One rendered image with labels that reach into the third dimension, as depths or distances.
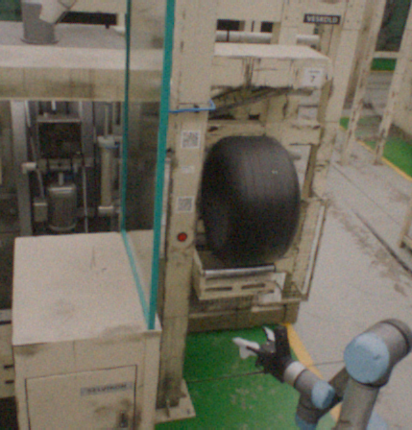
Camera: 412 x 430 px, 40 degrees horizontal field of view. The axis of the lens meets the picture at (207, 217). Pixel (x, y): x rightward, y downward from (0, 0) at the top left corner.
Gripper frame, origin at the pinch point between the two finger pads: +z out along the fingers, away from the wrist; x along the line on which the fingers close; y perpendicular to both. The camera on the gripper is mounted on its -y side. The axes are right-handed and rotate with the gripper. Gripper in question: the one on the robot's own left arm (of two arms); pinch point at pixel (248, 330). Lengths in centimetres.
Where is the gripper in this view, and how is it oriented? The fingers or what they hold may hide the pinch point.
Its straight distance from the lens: 195.9
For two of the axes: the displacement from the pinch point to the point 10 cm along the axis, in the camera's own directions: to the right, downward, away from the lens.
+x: 7.3, -1.3, 6.7
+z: -6.6, -4.1, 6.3
